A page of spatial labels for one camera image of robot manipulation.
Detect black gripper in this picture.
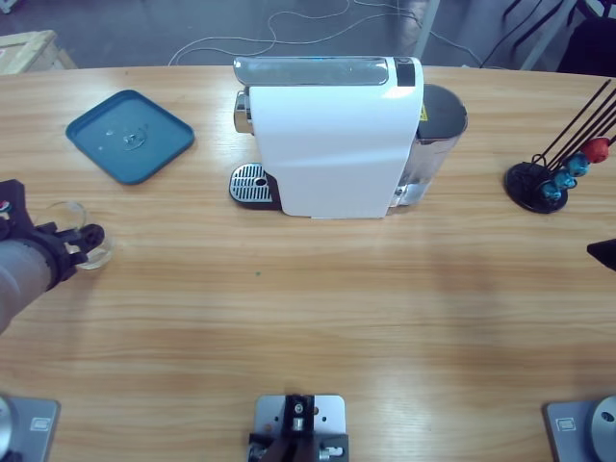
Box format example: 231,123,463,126
29,221,106,292

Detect clear glass cup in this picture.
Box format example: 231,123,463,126
43,200,117,271

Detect red coffee capsule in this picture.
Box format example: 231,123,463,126
583,136,612,164

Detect white capsule coffee machine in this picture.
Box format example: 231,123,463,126
234,56,425,221

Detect black capsule holder with rods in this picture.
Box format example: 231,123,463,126
503,79,616,215

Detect blue square plastic tray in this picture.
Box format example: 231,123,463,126
64,89,196,187

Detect black drip tray silver grille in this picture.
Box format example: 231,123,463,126
228,162,283,213

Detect black chair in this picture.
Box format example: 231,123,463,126
557,16,616,78

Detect light wooden crate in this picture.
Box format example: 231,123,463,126
0,29,79,76

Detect water tank with black lid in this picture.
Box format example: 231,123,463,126
387,83,469,218

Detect white slanted metal bar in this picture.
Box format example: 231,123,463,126
522,0,578,72

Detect white metal table leg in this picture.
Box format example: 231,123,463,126
412,0,440,60

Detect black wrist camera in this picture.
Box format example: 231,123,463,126
0,179,31,242

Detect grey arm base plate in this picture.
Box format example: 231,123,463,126
0,394,63,462
542,395,616,462

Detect white floor cable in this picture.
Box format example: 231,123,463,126
167,0,482,67

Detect black power cord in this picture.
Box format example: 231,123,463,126
479,0,577,68

